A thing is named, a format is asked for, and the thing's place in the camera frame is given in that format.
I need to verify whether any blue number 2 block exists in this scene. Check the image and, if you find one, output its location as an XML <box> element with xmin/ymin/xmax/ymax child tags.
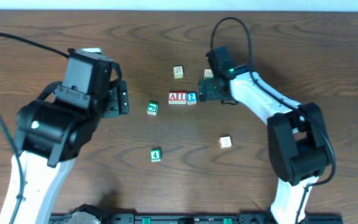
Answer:
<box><xmin>187</xmin><ymin>92</ymin><xmax>197</xmax><ymax>105</ymax></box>

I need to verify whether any red letter I block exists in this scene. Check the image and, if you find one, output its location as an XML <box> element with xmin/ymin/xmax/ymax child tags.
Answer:
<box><xmin>177</xmin><ymin>92</ymin><xmax>187</xmax><ymax>105</ymax></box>

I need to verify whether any red letter A block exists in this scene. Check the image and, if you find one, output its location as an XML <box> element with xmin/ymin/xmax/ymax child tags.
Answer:
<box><xmin>168</xmin><ymin>92</ymin><xmax>178</xmax><ymax>105</ymax></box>

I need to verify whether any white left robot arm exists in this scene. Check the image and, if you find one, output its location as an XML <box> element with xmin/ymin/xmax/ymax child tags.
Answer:
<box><xmin>0</xmin><ymin>80</ymin><xmax>129</xmax><ymax>223</ymax></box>

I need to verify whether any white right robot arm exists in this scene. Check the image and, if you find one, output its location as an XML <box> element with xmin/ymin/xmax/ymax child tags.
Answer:
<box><xmin>198</xmin><ymin>63</ymin><xmax>336</xmax><ymax>223</ymax></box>

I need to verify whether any plain block green bottom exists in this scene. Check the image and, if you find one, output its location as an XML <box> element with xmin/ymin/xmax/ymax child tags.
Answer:
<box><xmin>204</xmin><ymin>69</ymin><xmax>214</xmax><ymax>80</ymax></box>

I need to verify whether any green letter J block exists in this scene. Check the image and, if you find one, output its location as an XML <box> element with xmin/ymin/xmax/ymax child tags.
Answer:
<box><xmin>147</xmin><ymin>102</ymin><xmax>158</xmax><ymax>116</ymax></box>

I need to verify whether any turtle picture yellow block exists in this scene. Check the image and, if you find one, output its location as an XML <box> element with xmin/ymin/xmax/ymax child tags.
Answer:
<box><xmin>173</xmin><ymin>65</ymin><xmax>184</xmax><ymax>79</ymax></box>

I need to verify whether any plain block red side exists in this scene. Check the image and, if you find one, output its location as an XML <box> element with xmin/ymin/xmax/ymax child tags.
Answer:
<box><xmin>219</xmin><ymin>136</ymin><xmax>232</xmax><ymax>149</ymax></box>

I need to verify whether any green number 4 block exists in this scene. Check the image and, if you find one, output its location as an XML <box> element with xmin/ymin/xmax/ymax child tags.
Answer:
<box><xmin>150</xmin><ymin>149</ymin><xmax>161</xmax><ymax>162</ymax></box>

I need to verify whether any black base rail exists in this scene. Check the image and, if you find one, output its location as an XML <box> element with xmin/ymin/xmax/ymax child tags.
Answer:
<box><xmin>48</xmin><ymin>213</ymin><xmax>344</xmax><ymax>224</ymax></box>

